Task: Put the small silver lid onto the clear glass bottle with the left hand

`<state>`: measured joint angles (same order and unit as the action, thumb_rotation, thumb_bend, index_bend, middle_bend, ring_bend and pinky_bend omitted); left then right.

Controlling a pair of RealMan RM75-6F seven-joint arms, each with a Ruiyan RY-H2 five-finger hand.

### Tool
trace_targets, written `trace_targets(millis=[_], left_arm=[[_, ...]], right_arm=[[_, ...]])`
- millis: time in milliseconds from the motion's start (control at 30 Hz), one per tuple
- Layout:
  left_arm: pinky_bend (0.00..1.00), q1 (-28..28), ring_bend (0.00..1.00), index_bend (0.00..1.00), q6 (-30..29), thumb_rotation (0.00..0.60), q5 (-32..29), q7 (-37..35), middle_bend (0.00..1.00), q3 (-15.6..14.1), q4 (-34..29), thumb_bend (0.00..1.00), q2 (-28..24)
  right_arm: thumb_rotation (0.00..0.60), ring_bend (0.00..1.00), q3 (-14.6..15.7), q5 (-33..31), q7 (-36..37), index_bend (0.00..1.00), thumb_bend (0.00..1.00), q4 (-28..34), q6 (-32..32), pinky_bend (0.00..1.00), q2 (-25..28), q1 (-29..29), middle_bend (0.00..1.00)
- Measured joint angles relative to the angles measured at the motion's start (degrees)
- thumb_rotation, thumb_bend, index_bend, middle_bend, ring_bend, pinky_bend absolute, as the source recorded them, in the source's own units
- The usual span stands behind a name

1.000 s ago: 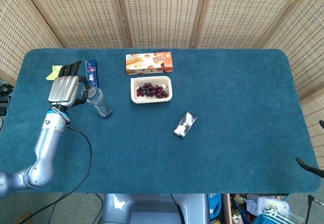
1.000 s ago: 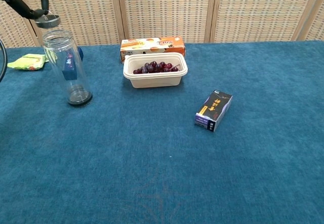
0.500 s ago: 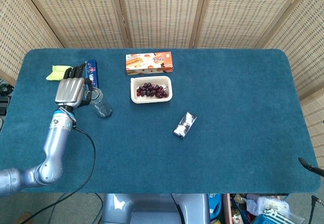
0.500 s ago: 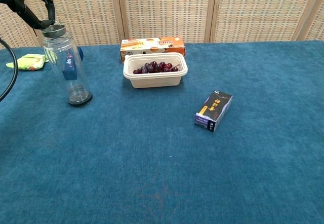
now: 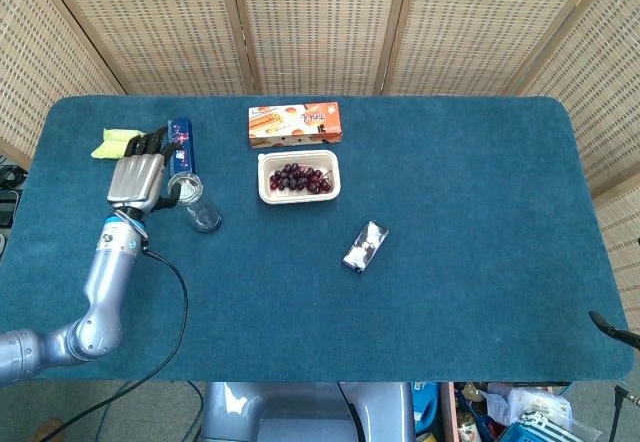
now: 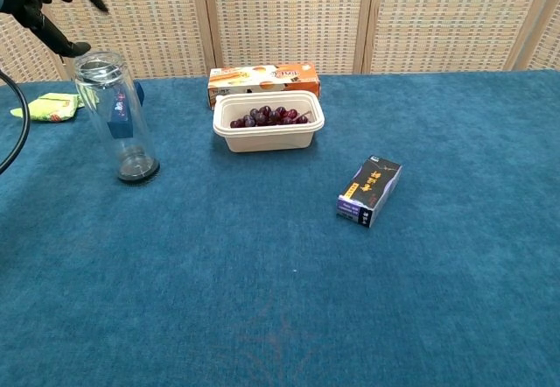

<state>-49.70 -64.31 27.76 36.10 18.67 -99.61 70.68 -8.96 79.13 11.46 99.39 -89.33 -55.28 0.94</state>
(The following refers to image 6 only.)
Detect bunch of red grapes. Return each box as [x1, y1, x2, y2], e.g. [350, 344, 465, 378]
[229, 105, 312, 129]

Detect clear glass jar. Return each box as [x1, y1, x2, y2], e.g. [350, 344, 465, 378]
[73, 51, 161, 185]

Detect small black purple box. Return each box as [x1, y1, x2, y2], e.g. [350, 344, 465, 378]
[336, 155, 403, 229]

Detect green yellow snack packet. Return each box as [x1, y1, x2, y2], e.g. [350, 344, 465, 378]
[10, 92, 87, 123]

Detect orange biscuit box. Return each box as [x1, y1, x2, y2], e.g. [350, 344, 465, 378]
[206, 62, 322, 110]

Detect blue table cloth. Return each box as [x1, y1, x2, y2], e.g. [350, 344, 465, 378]
[0, 69, 560, 387]

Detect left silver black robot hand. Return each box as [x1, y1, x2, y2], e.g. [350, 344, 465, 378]
[0, 0, 109, 59]

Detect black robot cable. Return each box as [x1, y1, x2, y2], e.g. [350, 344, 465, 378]
[0, 70, 32, 176]

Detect beige rectangular food container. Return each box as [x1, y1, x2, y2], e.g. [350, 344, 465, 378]
[213, 89, 326, 153]

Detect woven bamboo folding screen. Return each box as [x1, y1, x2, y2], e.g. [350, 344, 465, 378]
[0, 0, 560, 84]

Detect long blue carton box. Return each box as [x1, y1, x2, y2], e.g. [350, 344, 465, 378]
[107, 81, 146, 139]

